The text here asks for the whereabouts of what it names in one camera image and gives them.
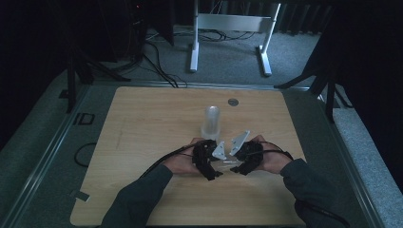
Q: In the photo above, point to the grey tape piece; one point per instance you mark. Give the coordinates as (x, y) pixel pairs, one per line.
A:
(82, 196)

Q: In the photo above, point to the grey round table grommet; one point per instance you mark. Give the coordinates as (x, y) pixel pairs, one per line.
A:
(233, 102)

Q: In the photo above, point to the person's left hand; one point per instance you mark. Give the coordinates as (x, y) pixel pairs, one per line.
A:
(182, 163)

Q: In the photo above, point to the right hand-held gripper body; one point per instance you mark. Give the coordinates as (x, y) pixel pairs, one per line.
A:
(252, 153)

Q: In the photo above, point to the black tripod stand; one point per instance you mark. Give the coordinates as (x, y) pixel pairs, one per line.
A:
(330, 95)
(71, 85)

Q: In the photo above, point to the white metal stand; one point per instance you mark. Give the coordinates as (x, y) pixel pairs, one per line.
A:
(234, 22)

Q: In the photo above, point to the person's right hand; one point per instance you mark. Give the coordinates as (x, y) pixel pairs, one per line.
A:
(274, 160)

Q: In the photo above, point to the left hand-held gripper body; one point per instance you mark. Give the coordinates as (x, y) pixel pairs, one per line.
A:
(202, 155)

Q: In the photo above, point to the stack of clear plastic cups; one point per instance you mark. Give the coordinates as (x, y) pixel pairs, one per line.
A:
(210, 125)

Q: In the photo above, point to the dark equipment rack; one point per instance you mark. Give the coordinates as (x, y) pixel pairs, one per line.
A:
(126, 31)

